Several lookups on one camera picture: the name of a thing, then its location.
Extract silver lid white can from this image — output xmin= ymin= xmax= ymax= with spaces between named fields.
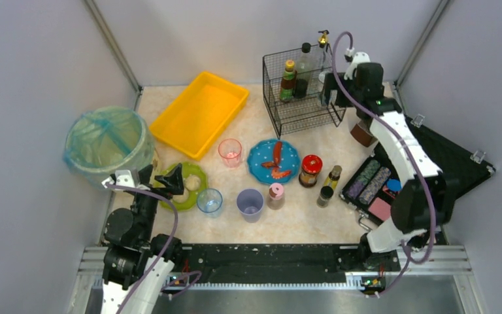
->
xmin=318 ymin=70 xmax=330 ymax=107

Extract gold pump clear bottle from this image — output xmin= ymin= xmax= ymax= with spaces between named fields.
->
xmin=313 ymin=29 xmax=329 ymax=88

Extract black cap dark bottle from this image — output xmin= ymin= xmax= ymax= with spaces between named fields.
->
xmin=293 ymin=43 xmax=312 ymax=99

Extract yellow cap sauce bottle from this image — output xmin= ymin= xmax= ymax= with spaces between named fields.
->
xmin=279 ymin=60 xmax=297 ymax=102

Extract red lid sauce jar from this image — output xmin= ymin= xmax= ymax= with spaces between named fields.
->
xmin=299 ymin=154 xmax=323 ymax=188

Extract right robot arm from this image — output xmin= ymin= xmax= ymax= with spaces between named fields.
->
xmin=322 ymin=62 xmax=459 ymax=264

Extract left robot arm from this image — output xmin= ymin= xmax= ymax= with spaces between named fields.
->
xmin=101 ymin=164 xmax=185 ymax=313

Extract white steamed bun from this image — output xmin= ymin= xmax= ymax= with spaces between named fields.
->
xmin=184 ymin=175 xmax=202 ymax=192
xmin=172 ymin=188 xmax=190 ymax=203

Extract green dotted plate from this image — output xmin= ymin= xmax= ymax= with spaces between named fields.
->
xmin=173 ymin=162 xmax=209 ymax=211

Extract blue transparent cup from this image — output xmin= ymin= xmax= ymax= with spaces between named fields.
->
xmin=197 ymin=188 xmax=224 ymax=218

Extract brown metronome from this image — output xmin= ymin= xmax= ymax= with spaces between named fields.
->
xmin=350 ymin=120 xmax=377 ymax=147

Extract pink transparent cup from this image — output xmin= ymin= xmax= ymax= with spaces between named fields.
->
xmin=218 ymin=138 xmax=243 ymax=168

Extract yellow plastic tray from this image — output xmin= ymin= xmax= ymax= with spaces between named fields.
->
xmin=149 ymin=71 xmax=250 ymax=160

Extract red sausage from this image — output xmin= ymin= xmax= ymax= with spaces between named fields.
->
xmin=273 ymin=141 xmax=283 ymax=166

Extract purple plastic cup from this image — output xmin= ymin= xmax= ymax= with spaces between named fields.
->
xmin=236 ymin=188 xmax=265 ymax=223

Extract trash bin with green bag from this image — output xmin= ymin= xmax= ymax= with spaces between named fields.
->
xmin=63 ymin=107 xmax=155 ymax=190

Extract blue dotted plate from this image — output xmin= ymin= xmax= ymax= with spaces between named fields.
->
xmin=246 ymin=139 xmax=301 ymax=184

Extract small yellow oil bottle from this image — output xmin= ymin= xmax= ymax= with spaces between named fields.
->
xmin=323 ymin=165 xmax=343 ymax=191

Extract sliced sausage piece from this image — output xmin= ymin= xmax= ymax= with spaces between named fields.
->
xmin=261 ymin=162 xmax=292 ymax=179

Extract small black lid jar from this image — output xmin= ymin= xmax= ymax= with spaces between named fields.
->
xmin=316 ymin=186 xmax=334 ymax=208

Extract pink lid spice jar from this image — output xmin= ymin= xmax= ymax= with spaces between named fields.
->
xmin=266 ymin=183 xmax=285 ymax=210

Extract black poker chip case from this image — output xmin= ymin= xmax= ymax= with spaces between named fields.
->
xmin=339 ymin=114 xmax=496 ymax=243

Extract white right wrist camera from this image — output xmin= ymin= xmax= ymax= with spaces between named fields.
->
xmin=344 ymin=48 xmax=371 ymax=80

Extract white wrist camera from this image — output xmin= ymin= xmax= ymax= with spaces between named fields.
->
xmin=101 ymin=169 xmax=141 ymax=188
xmin=344 ymin=48 xmax=371 ymax=80

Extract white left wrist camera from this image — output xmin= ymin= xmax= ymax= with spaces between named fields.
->
xmin=101 ymin=169 xmax=141 ymax=188

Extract black wire rack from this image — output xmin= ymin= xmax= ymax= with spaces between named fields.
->
xmin=262 ymin=44 xmax=346 ymax=138

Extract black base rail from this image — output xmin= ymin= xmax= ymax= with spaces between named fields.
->
xmin=77 ymin=242 xmax=473 ymax=291

